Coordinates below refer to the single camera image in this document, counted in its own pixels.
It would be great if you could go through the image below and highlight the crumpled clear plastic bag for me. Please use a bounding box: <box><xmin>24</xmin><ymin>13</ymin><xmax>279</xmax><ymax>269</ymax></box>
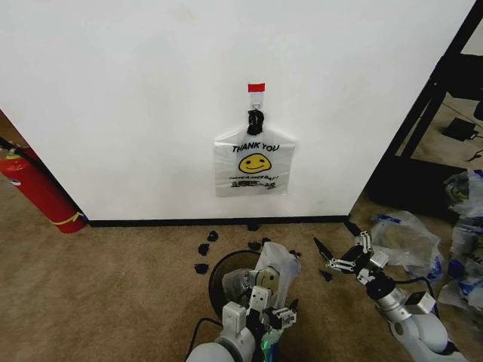
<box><xmin>438</xmin><ymin>278</ymin><xmax>483</xmax><ymax>314</ymax></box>
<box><xmin>448</xmin><ymin>216</ymin><xmax>483</xmax><ymax>281</ymax></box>

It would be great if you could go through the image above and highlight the clear blue-print plastic bag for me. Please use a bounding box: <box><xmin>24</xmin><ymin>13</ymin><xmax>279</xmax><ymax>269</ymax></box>
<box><xmin>371</xmin><ymin>210</ymin><xmax>447</xmax><ymax>283</ymax></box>

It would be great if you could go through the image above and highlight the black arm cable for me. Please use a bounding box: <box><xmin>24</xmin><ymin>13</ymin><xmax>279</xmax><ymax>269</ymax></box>
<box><xmin>186</xmin><ymin>318</ymin><xmax>224</xmax><ymax>357</ymax></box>
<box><xmin>392</xmin><ymin>276</ymin><xmax>443</xmax><ymax>303</ymax></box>

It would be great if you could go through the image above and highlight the black round trash bin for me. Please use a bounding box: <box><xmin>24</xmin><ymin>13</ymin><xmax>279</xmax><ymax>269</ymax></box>
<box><xmin>208</xmin><ymin>250</ymin><xmax>300</xmax><ymax>322</ymax></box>

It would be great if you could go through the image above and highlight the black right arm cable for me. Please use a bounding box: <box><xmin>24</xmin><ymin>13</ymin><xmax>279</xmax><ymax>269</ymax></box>
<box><xmin>392</xmin><ymin>276</ymin><xmax>443</xmax><ymax>303</ymax></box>

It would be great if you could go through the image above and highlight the red fire extinguisher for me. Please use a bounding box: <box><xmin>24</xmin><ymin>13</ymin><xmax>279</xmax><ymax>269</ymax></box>
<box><xmin>0</xmin><ymin>135</ymin><xmax>88</xmax><ymax>235</ymax></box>

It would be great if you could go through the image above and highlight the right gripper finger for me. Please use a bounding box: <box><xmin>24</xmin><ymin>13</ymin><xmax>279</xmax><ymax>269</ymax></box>
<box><xmin>343</xmin><ymin>220</ymin><xmax>375</xmax><ymax>257</ymax></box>
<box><xmin>313</xmin><ymin>237</ymin><xmax>361</xmax><ymax>274</ymax></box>

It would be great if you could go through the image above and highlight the clear smiley plastic bag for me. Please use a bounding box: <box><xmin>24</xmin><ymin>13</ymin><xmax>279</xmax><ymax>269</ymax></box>
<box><xmin>221</xmin><ymin>241</ymin><xmax>303</xmax><ymax>311</ymax></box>

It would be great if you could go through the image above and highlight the black baseboard strip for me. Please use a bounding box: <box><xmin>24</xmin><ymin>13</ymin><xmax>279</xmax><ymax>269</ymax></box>
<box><xmin>84</xmin><ymin>213</ymin><xmax>351</xmax><ymax>228</ymax></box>

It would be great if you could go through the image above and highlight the clear wall hook red tape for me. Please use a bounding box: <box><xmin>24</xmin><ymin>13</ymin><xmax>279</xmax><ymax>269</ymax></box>
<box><xmin>247</xmin><ymin>80</ymin><xmax>267</xmax><ymax>111</ymax></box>

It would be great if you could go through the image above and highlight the crumpled smiley plastic bag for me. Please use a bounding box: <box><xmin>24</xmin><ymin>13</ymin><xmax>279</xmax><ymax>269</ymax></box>
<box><xmin>443</xmin><ymin>168</ymin><xmax>483</xmax><ymax>219</ymax></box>

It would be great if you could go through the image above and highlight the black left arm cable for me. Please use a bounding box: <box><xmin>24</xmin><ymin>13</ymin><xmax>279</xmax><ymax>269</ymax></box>
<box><xmin>186</xmin><ymin>318</ymin><xmax>224</xmax><ymax>357</ymax></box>

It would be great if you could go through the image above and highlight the black metal rack frame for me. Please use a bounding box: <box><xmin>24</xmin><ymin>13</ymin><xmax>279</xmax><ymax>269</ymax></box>
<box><xmin>366</xmin><ymin>0</ymin><xmax>483</xmax><ymax>224</ymax></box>

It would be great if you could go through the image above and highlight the white smiley thank-you bag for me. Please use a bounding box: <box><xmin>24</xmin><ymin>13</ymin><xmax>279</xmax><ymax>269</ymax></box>
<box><xmin>213</xmin><ymin>108</ymin><xmax>298</xmax><ymax>198</ymax></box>

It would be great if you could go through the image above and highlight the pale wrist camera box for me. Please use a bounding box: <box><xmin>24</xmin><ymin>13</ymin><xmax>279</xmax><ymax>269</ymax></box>
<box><xmin>369</xmin><ymin>251</ymin><xmax>390</xmax><ymax>270</ymax></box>
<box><xmin>250</xmin><ymin>285</ymin><xmax>272</xmax><ymax>313</ymax></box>

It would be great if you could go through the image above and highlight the black power adapter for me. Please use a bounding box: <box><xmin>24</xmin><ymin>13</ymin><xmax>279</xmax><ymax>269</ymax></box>
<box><xmin>441</xmin><ymin>117</ymin><xmax>478</xmax><ymax>143</ymax></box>

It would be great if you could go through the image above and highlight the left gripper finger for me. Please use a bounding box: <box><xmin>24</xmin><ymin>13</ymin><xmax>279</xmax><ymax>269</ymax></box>
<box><xmin>241</xmin><ymin>279</ymin><xmax>255</xmax><ymax>306</ymax></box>
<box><xmin>270</xmin><ymin>299</ymin><xmax>300</xmax><ymax>327</ymax></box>

